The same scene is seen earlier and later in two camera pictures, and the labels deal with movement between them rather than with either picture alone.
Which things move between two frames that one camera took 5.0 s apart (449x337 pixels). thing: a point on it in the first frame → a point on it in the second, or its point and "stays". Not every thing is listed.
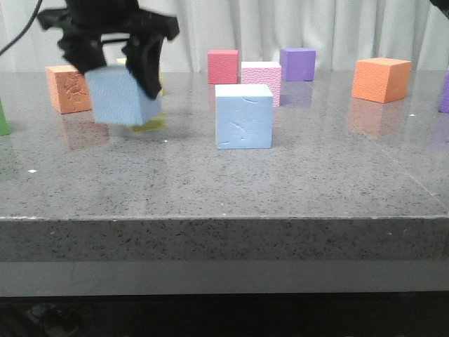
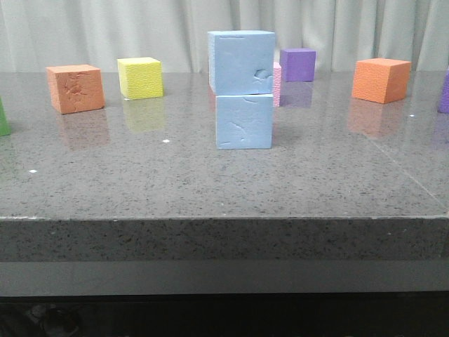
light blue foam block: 244,116 stays
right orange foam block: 382,79 stays
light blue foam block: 116,97 → 241,62
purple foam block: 297,64 stays
